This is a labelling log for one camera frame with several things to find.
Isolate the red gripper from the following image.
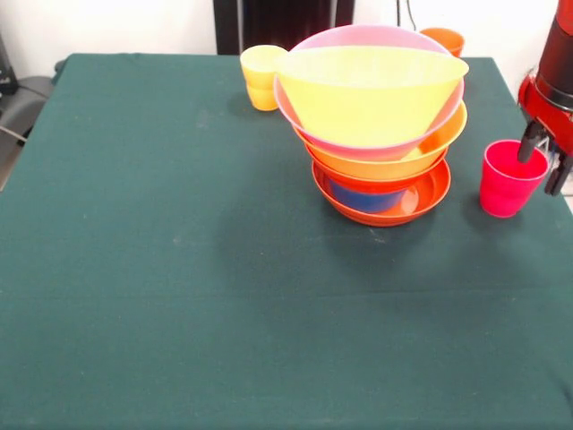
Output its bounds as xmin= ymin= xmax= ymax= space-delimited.
xmin=516 ymin=73 xmax=573 ymax=197

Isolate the crimson plastic cup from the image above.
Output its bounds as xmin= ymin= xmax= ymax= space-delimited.
xmin=479 ymin=139 xmax=550 ymax=219

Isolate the light blue translucent bowl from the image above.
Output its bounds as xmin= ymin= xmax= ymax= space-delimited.
xmin=329 ymin=178 xmax=409 ymax=214

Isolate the large orange plastic bowl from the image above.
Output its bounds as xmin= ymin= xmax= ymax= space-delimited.
xmin=272 ymin=45 xmax=470 ymax=150
xmin=289 ymin=100 xmax=468 ymax=182

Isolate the red plastic bowl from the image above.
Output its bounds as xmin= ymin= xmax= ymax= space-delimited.
xmin=312 ymin=159 xmax=452 ymax=228
xmin=304 ymin=142 xmax=449 ymax=194

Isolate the large pink plastic bowl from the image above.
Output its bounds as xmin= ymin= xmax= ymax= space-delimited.
xmin=272 ymin=23 xmax=466 ymax=163

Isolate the orange plastic cup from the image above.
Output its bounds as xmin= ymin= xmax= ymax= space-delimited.
xmin=419 ymin=27 xmax=466 ymax=58

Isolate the yellow plastic cup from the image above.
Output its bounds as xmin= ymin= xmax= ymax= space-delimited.
xmin=239 ymin=44 xmax=290 ymax=112

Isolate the dark green tablecloth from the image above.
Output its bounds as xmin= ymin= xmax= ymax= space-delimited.
xmin=0 ymin=52 xmax=573 ymax=430

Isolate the black chair base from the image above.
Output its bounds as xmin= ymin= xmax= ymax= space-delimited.
xmin=0 ymin=60 xmax=66 ymax=141

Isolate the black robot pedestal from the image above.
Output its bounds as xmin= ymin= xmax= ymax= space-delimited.
xmin=213 ymin=0 xmax=355 ymax=57

